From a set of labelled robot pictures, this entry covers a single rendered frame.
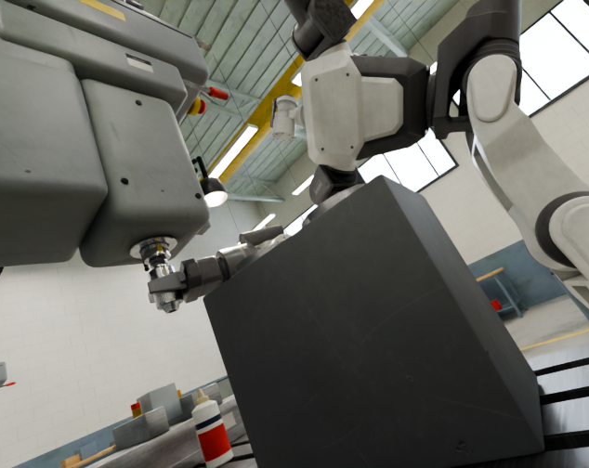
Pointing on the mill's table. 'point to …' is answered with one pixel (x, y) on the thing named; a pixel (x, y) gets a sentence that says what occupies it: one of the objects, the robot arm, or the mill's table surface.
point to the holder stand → (372, 344)
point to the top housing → (131, 34)
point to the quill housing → (139, 176)
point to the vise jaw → (195, 402)
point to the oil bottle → (211, 432)
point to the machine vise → (165, 440)
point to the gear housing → (90, 54)
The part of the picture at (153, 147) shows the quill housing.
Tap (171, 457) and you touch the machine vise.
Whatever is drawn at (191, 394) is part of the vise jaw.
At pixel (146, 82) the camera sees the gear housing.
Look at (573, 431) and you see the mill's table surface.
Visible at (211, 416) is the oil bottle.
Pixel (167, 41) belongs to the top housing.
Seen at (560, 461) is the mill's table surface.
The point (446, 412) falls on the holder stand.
